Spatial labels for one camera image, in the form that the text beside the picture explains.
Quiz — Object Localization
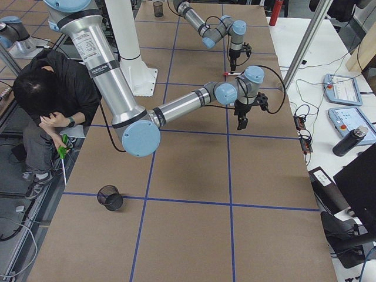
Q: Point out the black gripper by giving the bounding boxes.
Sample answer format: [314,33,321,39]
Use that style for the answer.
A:
[229,43,251,72]
[234,92,268,130]

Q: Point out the white marker red cap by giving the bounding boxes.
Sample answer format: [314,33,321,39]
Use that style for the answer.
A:
[223,72,242,76]

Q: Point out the blue tape line lengthwise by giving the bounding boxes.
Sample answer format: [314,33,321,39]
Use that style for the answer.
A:
[221,4,237,282]

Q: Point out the red bottle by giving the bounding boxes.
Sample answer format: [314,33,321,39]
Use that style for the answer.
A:
[269,0,284,26]

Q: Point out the brown paper table cover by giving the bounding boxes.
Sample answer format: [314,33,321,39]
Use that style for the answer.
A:
[28,4,337,281]

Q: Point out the black mesh cup far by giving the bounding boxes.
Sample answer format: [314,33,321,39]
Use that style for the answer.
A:
[153,1,163,18]

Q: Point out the black mesh cup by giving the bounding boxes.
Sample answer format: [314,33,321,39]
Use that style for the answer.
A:
[97,185,123,211]
[153,1,163,18]

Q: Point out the teach pendant near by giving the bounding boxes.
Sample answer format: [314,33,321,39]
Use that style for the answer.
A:
[328,106,375,146]

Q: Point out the teach pendant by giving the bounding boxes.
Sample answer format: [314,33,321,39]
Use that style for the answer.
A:
[323,73,362,106]
[328,106,375,146]

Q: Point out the teach pendant far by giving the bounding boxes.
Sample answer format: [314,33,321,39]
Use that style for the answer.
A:
[323,73,362,106]

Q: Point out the black water bottle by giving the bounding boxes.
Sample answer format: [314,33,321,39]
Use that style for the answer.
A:
[332,126,368,157]

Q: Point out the black monitor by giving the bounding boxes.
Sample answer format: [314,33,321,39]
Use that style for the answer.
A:
[334,145,375,234]

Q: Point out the black mesh cup near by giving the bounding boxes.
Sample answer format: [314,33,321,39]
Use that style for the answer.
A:
[97,185,123,211]

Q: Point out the person in black jacket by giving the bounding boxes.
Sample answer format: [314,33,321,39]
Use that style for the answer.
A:
[13,49,100,200]

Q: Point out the blue tape line crosswise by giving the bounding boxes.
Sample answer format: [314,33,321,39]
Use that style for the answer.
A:
[63,192,320,212]

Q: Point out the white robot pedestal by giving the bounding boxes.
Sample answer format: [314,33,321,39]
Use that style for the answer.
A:
[105,0,158,97]

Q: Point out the aluminium frame post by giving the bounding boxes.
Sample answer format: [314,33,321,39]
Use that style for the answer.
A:
[284,0,333,89]

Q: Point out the green handled tool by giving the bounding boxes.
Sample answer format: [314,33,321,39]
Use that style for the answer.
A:
[57,134,73,186]

